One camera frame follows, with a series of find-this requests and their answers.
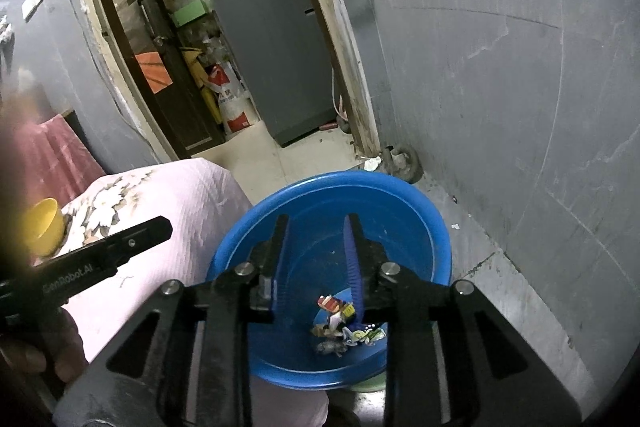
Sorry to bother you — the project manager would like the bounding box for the green and white wrapper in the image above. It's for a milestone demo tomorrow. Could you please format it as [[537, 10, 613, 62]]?
[[350, 326, 388, 347]]

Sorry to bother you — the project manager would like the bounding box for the white and red sack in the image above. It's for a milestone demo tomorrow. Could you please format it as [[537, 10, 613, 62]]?
[[205, 62, 261, 138]]

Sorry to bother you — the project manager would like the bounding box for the yellow bowl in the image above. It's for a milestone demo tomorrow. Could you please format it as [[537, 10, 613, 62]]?
[[22, 198, 66, 258]]

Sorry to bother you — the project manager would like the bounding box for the pink checked cloth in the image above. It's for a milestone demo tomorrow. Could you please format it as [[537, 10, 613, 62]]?
[[15, 114, 108, 208]]

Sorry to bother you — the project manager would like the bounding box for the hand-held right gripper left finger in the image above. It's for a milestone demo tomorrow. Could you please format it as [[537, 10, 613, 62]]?
[[87, 213, 291, 427]]

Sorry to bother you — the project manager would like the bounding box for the blue plastic basin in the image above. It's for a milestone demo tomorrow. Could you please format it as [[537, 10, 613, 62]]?
[[206, 172, 453, 390]]

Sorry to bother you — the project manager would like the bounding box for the orange paper sheet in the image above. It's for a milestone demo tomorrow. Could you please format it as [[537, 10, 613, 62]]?
[[134, 52, 173, 95]]

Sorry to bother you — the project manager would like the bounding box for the grey appliance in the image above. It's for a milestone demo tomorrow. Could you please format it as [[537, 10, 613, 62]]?
[[210, 0, 341, 148]]

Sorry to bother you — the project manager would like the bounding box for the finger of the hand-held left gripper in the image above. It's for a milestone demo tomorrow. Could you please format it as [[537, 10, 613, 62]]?
[[107, 215, 174, 268]]

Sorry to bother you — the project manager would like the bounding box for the green box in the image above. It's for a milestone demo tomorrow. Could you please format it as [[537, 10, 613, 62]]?
[[170, 0, 213, 28]]

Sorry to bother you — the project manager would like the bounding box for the brown wooden door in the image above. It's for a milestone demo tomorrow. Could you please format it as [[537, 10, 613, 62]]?
[[82, 0, 226, 160]]

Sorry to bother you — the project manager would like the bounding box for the person's left hand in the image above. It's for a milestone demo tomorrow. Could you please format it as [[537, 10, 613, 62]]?
[[0, 307, 90, 384]]

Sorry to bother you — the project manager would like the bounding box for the yellow plastic bag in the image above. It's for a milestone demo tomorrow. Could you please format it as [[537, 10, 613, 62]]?
[[180, 47, 223, 122]]

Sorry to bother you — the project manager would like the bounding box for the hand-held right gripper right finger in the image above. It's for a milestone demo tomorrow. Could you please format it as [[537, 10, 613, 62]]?
[[342, 213, 583, 427]]

